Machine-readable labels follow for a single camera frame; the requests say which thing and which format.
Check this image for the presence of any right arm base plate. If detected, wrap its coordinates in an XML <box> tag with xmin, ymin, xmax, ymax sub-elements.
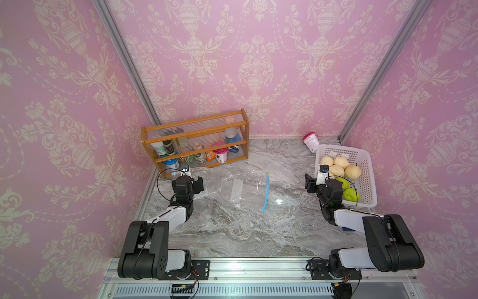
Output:
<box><xmin>305</xmin><ymin>257</ymin><xmax>362</xmax><ymax>282</ymax></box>

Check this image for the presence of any white green bottle on shelf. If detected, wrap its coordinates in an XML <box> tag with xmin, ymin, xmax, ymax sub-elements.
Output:
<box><xmin>151</xmin><ymin>142</ymin><xmax>168</xmax><ymax>156</ymax></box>

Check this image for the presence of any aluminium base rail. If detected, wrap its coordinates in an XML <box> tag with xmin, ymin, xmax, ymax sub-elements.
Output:
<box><xmin>98</xmin><ymin>257</ymin><xmax>426</xmax><ymax>299</ymax></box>

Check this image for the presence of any orange snack packet on shelf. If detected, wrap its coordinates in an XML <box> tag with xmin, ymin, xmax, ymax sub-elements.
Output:
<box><xmin>205</xmin><ymin>151</ymin><xmax>216</xmax><ymax>162</ymax></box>

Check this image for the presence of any beige pear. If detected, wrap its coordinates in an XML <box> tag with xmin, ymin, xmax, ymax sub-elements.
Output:
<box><xmin>329</xmin><ymin>164</ymin><xmax>345</xmax><ymax>176</ymax></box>
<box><xmin>334</xmin><ymin>156</ymin><xmax>351</xmax><ymax>169</ymax></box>
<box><xmin>319</xmin><ymin>156</ymin><xmax>334</xmax><ymax>166</ymax></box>

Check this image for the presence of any pink lid yogurt cup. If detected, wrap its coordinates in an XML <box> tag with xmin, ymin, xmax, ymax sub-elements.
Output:
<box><xmin>302</xmin><ymin>132</ymin><xmax>320</xmax><ymax>153</ymax></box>

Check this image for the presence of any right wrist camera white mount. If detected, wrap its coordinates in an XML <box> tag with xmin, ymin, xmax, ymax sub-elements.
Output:
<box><xmin>316</xmin><ymin>164</ymin><xmax>329</xmax><ymax>185</ymax></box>

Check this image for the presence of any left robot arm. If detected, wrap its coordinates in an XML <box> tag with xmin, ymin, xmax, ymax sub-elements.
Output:
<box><xmin>117</xmin><ymin>175</ymin><xmax>204</xmax><ymax>280</ymax></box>

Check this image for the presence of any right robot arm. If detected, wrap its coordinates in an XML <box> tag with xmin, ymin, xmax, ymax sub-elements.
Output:
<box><xmin>305</xmin><ymin>174</ymin><xmax>425</xmax><ymax>279</ymax></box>

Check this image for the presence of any green pear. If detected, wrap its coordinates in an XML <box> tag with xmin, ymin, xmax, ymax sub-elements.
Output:
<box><xmin>335</xmin><ymin>177</ymin><xmax>350</xmax><ymax>191</ymax></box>
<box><xmin>343</xmin><ymin>188</ymin><xmax>360</xmax><ymax>203</ymax></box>

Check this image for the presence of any white plastic basket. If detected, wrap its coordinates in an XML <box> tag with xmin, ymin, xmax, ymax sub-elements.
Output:
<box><xmin>314</xmin><ymin>144</ymin><xmax>378</xmax><ymax>208</ymax></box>

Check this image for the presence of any clear zip-top bag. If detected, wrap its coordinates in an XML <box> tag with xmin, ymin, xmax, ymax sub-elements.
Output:
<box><xmin>217</xmin><ymin>174</ymin><xmax>270</xmax><ymax>213</ymax></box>
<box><xmin>149</xmin><ymin>186</ymin><xmax>232</xmax><ymax>225</ymax></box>

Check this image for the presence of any blue lid cup lower shelf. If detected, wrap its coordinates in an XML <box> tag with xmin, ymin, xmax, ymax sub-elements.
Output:
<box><xmin>163</xmin><ymin>158</ymin><xmax>179</xmax><ymax>171</ymax></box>

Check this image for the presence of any pink lid cup on shelf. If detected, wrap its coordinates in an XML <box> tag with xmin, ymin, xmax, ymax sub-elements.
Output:
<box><xmin>212</xmin><ymin>142</ymin><xmax>229</xmax><ymax>164</ymax></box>

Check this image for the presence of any dark spice jar on shelf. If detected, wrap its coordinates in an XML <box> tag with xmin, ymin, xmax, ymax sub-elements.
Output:
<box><xmin>163</xmin><ymin>140</ymin><xmax>176</xmax><ymax>156</ymax></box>

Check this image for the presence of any blue white bottle on shelf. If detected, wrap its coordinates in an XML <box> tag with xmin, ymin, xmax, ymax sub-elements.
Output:
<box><xmin>225</xmin><ymin>128</ymin><xmax>241</xmax><ymax>153</ymax></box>

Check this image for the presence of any wooden shelf rack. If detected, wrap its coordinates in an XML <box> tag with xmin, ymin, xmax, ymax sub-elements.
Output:
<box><xmin>141</xmin><ymin>109</ymin><xmax>250</xmax><ymax>178</ymax></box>

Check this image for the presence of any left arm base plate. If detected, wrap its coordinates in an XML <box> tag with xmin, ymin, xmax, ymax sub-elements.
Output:
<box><xmin>159</xmin><ymin>260</ymin><xmax>210</xmax><ymax>281</ymax></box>

